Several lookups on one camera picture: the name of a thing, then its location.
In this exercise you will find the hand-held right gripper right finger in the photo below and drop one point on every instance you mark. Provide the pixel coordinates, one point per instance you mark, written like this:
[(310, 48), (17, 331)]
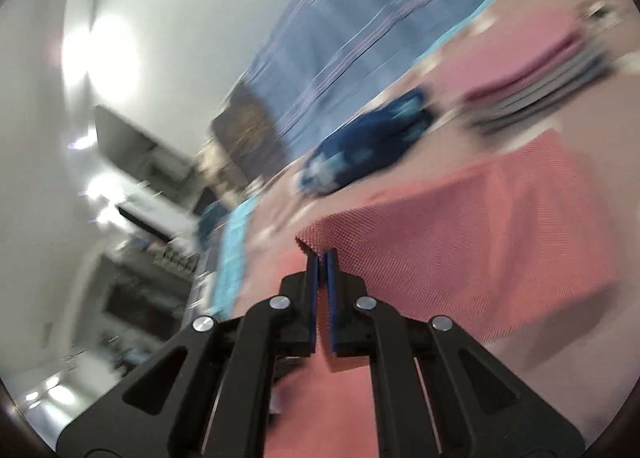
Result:
[(331, 303)]

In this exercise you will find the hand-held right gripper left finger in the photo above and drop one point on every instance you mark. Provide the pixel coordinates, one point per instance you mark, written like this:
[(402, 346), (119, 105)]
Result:
[(312, 298)]

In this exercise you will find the coral knit garment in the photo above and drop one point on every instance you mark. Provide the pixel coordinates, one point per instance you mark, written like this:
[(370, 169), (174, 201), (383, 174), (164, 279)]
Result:
[(450, 248)]

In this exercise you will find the light teal blanket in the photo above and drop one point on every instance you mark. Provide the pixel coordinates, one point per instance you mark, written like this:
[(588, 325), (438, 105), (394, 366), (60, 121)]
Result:
[(232, 263)]

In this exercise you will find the navy star-print cloth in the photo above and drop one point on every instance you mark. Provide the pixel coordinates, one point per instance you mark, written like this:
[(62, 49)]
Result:
[(370, 148)]

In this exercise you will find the tree-print pillow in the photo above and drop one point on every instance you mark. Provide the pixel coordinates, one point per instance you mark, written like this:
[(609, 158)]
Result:
[(245, 133)]

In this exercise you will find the black television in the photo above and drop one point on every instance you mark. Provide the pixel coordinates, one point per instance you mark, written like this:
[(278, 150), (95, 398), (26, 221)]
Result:
[(142, 223)]

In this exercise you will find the blue plaid quilt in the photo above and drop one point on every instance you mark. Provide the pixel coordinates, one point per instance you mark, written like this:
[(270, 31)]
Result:
[(350, 13)]

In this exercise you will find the mauve polka-dot bedsheet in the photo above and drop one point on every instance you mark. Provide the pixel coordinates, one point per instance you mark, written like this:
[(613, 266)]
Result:
[(590, 173)]

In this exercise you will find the pink folded cloth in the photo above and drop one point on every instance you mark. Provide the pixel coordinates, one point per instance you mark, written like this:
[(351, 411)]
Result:
[(510, 58)]

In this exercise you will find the grey folded cloth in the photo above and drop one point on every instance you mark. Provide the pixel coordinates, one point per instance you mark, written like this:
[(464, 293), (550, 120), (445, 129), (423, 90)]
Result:
[(550, 86)]

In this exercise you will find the arched wall niche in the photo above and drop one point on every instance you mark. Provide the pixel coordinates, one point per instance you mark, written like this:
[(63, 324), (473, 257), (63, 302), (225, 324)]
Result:
[(125, 138)]

